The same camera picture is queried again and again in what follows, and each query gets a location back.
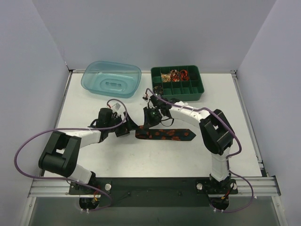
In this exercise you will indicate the dark rolled tie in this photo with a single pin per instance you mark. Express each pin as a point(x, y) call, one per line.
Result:
point(158, 90)

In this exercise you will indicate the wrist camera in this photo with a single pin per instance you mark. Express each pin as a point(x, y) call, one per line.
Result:
point(152, 99)
point(116, 108)

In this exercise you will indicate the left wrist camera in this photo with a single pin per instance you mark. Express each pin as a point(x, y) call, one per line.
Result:
point(116, 108)

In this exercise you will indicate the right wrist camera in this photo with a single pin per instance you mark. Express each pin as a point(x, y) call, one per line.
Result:
point(152, 99)

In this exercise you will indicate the green compartment organizer tray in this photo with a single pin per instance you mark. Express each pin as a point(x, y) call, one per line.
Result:
point(190, 90)

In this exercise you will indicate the red black rolled tie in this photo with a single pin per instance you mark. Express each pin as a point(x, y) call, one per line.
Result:
point(174, 75)

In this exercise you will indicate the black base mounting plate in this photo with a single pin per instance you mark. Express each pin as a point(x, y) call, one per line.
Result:
point(156, 199)

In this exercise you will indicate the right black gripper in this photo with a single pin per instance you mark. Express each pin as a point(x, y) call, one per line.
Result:
point(147, 118)

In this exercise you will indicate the orange red rolled tie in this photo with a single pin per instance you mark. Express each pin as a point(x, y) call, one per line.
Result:
point(184, 75)

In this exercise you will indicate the aluminium extrusion rail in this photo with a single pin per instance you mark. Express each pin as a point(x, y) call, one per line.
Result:
point(258, 186)

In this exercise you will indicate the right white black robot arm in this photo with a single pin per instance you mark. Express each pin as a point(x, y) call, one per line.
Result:
point(215, 129)

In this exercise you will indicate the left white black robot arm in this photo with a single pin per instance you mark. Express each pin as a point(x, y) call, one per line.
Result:
point(60, 154)

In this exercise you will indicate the beige patterned rolled tie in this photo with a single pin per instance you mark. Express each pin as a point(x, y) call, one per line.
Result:
point(166, 77)

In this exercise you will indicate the teal transparent plastic tub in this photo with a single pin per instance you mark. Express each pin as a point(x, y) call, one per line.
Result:
point(111, 79)

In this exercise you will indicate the black orange floral necktie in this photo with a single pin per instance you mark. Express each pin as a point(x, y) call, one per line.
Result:
point(165, 134)

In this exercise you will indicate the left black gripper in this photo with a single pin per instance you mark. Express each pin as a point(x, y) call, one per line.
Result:
point(122, 129)

